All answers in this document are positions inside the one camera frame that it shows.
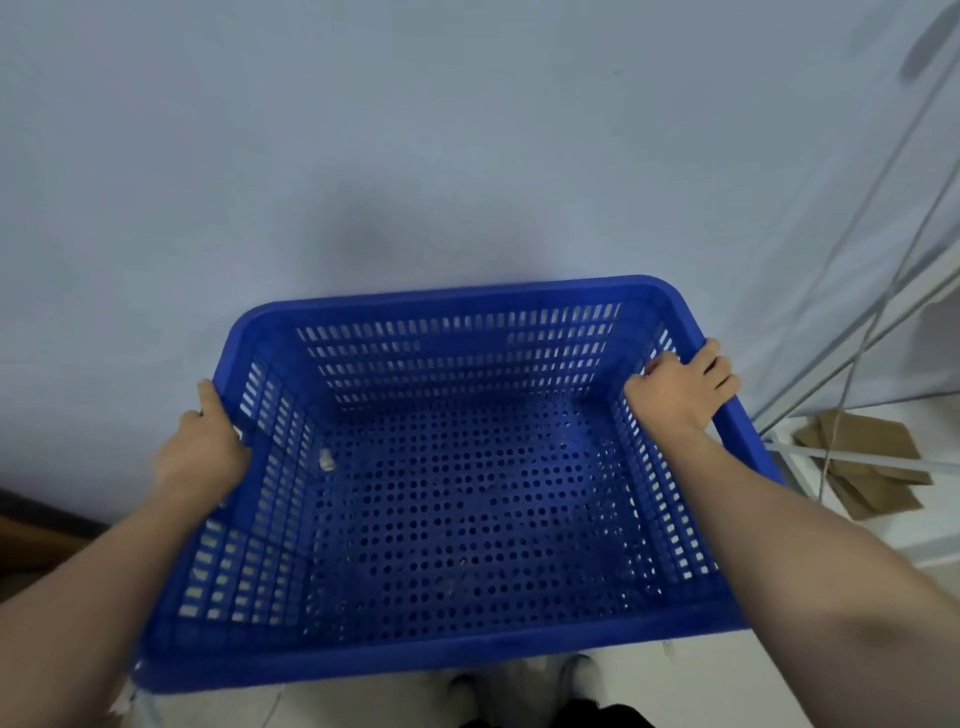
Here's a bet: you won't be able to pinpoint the person's right hand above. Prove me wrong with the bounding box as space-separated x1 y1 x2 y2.
623 337 743 438

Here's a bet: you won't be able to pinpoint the blue perforated plastic basket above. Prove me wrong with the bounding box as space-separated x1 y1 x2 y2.
135 274 786 694

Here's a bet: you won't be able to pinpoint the brown wooden furniture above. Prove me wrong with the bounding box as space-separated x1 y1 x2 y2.
0 487 114 601

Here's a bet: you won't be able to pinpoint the thin grey cable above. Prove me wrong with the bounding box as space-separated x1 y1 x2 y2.
819 161 960 515
791 45 960 324

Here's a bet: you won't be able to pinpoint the large brown cardboard piece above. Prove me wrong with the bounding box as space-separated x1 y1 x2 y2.
793 408 936 486

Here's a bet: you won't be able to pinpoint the person's white right shoe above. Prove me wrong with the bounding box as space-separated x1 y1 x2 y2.
553 654 606 711

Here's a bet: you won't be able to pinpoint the person's black trousers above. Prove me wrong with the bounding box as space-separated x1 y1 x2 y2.
588 701 660 728

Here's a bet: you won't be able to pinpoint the white metal rack frame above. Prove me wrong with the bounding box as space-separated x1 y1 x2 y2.
753 251 960 571

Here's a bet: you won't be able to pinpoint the small brown cardboard piece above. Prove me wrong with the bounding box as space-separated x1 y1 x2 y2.
827 463 925 523

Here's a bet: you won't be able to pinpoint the person's left forearm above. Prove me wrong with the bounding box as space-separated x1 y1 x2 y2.
0 483 226 728

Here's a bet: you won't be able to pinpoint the person's right forearm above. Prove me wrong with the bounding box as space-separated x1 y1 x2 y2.
648 420 960 728

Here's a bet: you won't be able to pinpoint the person's white shoe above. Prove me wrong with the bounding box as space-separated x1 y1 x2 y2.
553 654 606 711
445 671 483 728

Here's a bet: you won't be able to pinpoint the person's left hand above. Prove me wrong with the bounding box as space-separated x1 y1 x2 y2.
152 378 254 510

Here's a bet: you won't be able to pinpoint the person's white left shoe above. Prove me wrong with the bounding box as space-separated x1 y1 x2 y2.
445 671 483 728

